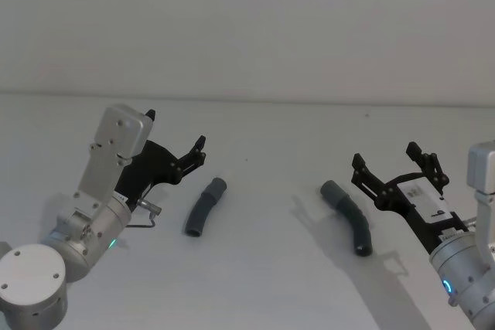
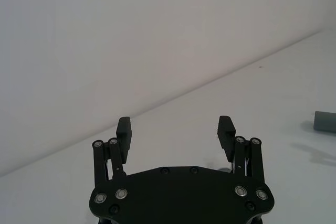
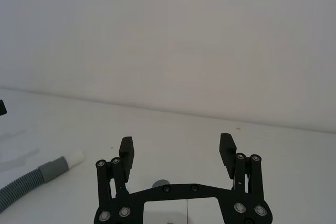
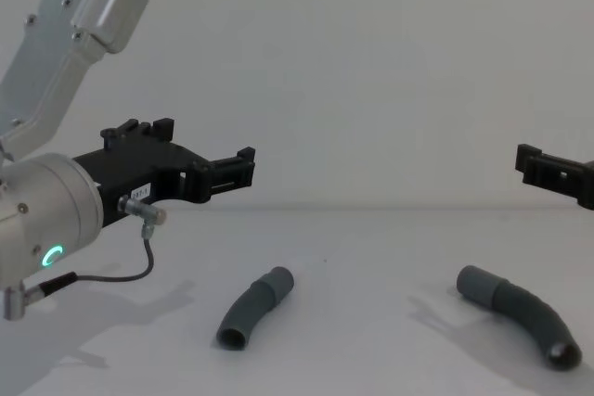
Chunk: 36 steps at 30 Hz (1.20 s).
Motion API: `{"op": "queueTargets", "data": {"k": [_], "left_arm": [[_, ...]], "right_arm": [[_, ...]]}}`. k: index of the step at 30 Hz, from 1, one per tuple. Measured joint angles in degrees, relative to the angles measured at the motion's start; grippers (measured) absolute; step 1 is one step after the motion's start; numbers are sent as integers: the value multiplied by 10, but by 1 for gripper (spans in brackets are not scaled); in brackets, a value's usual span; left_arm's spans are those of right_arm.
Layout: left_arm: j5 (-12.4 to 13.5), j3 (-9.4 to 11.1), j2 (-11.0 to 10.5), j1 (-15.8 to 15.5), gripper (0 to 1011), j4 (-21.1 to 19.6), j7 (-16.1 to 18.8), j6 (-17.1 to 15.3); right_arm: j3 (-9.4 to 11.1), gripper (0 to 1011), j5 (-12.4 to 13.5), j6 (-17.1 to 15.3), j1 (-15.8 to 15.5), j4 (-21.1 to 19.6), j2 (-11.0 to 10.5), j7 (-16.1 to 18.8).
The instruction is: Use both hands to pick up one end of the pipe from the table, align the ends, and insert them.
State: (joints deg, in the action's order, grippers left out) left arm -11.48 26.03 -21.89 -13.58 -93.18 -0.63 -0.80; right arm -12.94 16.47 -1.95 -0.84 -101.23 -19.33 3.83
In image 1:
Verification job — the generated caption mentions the grey curved pipe piece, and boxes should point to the grey curved pipe piece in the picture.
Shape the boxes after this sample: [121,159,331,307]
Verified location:
[183,176,229,238]
[319,179,374,257]

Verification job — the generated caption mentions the white table cloth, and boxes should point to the white table cloth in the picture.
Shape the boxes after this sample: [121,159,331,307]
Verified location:
[0,92,495,330]

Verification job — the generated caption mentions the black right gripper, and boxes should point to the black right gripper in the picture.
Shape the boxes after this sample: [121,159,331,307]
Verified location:
[350,141,471,253]

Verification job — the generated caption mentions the thin cable with silver plug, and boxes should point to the thin cable with silver plug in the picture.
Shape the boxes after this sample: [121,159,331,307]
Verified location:
[123,198,162,230]

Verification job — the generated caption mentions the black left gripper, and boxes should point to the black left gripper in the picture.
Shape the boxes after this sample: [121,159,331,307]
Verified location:
[114,108,207,204]

